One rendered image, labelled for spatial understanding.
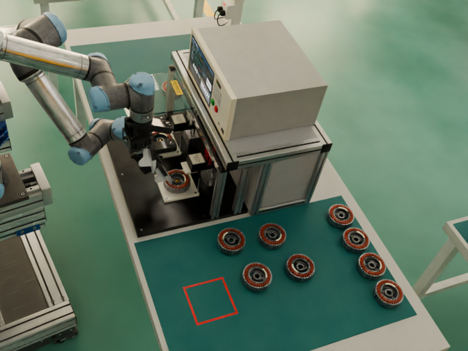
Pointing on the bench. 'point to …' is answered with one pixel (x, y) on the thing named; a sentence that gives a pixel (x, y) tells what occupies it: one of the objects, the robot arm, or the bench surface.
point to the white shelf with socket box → (230, 12)
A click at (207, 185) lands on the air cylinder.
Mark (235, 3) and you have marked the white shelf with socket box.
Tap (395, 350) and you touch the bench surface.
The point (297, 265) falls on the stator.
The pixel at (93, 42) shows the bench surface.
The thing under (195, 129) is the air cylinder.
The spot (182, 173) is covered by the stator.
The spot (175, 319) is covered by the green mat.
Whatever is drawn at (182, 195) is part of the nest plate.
